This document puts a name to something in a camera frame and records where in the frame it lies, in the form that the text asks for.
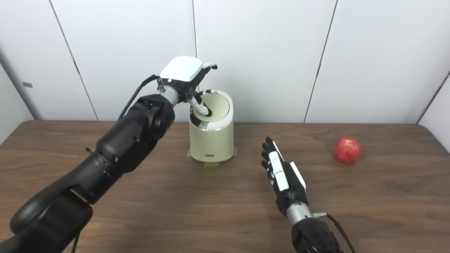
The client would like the cream-colored bin body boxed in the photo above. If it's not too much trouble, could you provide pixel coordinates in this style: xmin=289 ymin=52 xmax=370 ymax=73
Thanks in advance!
xmin=188 ymin=90 xmax=234 ymax=163

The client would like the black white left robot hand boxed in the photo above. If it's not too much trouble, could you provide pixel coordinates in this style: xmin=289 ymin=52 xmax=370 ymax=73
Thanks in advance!
xmin=160 ymin=56 xmax=218 ymax=118

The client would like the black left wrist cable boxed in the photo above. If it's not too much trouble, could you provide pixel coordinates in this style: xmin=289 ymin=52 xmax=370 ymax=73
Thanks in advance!
xmin=118 ymin=74 xmax=166 ymax=122

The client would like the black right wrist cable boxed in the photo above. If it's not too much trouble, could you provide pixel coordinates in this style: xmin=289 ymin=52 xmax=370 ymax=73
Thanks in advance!
xmin=313 ymin=212 xmax=356 ymax=253

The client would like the red apple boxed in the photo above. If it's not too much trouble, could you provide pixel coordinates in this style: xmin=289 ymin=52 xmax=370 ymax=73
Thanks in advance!
xmin=334 ymin=137 xmax=362 ymax=164

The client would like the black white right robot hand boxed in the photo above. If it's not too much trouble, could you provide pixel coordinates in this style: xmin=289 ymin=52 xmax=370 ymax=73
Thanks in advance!
xmin=261 ymin=137 xmax=309 ymax=215

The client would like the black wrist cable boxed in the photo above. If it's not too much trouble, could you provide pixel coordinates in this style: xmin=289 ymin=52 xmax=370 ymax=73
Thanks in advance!
xmin=118 ymin=74 xmax=166 ymax=122
xmin=313 ymin=212 xmax=356 ymax=253

